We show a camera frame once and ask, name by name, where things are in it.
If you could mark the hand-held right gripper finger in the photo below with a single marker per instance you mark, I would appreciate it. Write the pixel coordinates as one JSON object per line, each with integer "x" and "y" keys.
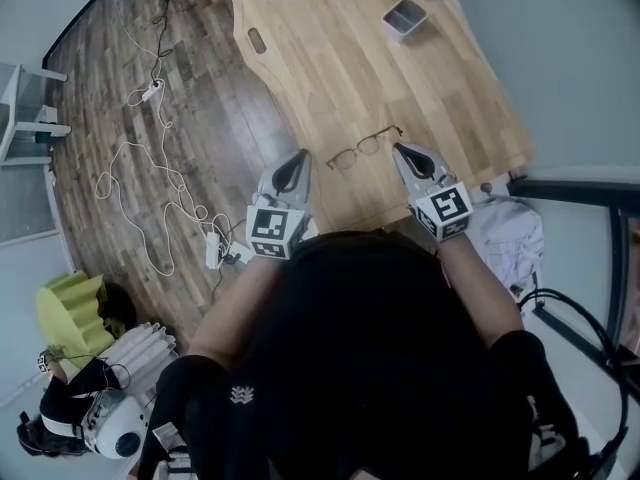
{"x": 411, "y": 183}
{"x": 437, "y": 165}

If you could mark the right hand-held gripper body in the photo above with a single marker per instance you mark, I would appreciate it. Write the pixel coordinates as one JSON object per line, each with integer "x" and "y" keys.
{"x": 442, "y": 210}

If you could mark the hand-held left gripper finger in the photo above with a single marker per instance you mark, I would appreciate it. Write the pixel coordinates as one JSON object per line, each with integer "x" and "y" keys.
{"x": 267, "y": 185}
{"x": 305, "y": 193}

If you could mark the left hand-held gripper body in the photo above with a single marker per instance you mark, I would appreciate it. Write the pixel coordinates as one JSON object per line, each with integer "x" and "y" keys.
{"x": 272, "y": 230}

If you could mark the black thin-framed eyeglasses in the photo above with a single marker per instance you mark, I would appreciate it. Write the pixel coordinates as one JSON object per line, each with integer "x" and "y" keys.
{"x": 368, "y": 145}

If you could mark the person's left forearm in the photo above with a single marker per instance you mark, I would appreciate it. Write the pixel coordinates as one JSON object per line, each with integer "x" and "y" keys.
{"x": 225, "y": 318}

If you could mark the person's right forearm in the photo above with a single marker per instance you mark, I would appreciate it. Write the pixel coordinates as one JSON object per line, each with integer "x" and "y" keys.
{"x": 480, "y": 288}

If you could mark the wide white power strip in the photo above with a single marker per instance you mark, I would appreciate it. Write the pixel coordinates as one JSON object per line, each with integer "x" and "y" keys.
{"x": 240, "y": 253}

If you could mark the long white power adapter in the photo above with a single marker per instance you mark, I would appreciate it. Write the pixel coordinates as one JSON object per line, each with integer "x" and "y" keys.
{"x": 212, "y": 249}

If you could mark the white crumpled cloth pile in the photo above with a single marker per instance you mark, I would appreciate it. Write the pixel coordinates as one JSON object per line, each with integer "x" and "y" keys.
{"x": 510, "y": 233}

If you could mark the person's black shirt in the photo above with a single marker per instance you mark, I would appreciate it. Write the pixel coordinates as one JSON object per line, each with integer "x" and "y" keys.
{"x": 370, "y": 338}

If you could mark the small white power strip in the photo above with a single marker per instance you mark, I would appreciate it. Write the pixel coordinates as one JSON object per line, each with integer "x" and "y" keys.
{"x": 152, "y": 91}

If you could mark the white plastic tray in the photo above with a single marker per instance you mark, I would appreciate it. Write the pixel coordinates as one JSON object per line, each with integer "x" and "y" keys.
{"x": 405, "y": 18}

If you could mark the yellow-green stool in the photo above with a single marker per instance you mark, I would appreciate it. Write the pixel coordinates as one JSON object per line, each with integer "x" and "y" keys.
{"x": 70, "y": 313}

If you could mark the white metal shelf frame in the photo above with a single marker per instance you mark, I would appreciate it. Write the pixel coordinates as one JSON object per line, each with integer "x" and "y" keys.
{"x": 45, "y": 129}

